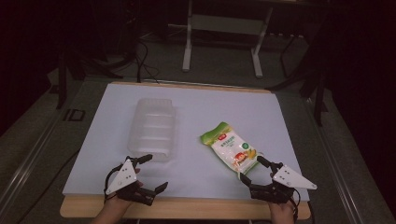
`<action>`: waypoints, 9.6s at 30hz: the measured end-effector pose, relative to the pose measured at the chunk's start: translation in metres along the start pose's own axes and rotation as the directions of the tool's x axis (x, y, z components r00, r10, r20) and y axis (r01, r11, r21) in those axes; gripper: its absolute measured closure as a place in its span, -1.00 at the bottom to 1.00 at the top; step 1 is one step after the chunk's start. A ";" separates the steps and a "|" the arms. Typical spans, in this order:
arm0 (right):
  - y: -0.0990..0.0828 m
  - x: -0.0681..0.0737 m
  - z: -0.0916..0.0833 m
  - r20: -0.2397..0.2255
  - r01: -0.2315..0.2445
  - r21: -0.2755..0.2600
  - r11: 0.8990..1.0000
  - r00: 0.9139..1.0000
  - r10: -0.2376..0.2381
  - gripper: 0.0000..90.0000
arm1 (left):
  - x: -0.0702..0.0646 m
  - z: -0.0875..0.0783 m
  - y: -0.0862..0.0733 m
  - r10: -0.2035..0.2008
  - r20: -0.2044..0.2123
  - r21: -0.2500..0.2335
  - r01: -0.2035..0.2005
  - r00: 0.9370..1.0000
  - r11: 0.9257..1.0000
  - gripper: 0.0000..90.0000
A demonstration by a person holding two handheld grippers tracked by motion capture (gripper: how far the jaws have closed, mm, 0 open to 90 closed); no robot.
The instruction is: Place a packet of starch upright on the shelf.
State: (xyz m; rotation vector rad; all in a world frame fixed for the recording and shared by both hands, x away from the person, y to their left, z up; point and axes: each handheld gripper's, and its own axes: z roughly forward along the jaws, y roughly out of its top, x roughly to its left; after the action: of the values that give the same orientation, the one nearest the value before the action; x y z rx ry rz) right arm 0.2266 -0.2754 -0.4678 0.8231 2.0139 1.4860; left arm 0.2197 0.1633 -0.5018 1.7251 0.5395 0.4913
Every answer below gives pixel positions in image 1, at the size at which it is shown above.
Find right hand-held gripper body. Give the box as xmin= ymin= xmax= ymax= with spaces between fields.
xmin=249 ymin=161 xmax=318 ymax=205

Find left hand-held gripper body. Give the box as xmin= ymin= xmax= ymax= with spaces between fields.
xmin=105 ymin=156 xmax=157 ymax=207

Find clear plastic container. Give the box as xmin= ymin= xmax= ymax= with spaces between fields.
xmin=126 ymin=97 xmax=177 ymax=163

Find white and green snack packet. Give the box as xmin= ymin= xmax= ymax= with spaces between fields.
xmin=200 ymin=120 xmax=266 ymax=175

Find person's left hand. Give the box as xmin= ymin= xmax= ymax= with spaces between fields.
xmin=104 ymin=194 xmax=135 ymax=215

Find person's right hand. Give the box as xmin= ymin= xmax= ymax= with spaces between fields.
xmin=269 ymin=199 xmax=296 ymax=221

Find wooden table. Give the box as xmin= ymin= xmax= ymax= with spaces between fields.
xmin=59 ymin=80 xmax=312 ymax=220

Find white table mat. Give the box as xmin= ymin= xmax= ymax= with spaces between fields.
xmin=62 ymin=82 xmax=311 ymax=202

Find black metal stand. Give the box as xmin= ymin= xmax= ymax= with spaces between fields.
xmin=270 ymin=66 xmax=330 ymax=128

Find black floor plate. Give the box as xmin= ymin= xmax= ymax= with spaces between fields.
xmin=63 ymin=108 xmax=86 ymax=122

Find white metal stand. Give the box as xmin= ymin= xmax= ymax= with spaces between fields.
xmin=181 ymin=0 xmax=275 ymax=79

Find left hand-held gripper cable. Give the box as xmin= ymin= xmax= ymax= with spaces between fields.
xmin=103 ymin=161 xmax=126 ymax=202

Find hand-held gripper cable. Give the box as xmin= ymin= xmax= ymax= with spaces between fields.
xmin=289 ymin=188 xmax=302 ymax=222
xmin=103 ymin=161 xmax=126 ymax=202

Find right hand-held gripper cable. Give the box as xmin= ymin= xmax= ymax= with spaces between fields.
xmin=289 ymin=188 xmax=302 ymax=222

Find aluminium rail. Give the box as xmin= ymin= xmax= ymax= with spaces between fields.
xmin=303 ymin=96 xmax=366 ymax=224
xmin=0 ymin=101 xmax=71 ymax=208

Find thin black floor cable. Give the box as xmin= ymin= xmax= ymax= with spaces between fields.
xmin=15 ymin=149 xmax=81 ymax=224

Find black floor cables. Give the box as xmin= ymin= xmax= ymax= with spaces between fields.
xmin=122 ymin=36 xmax=162 ymax=84

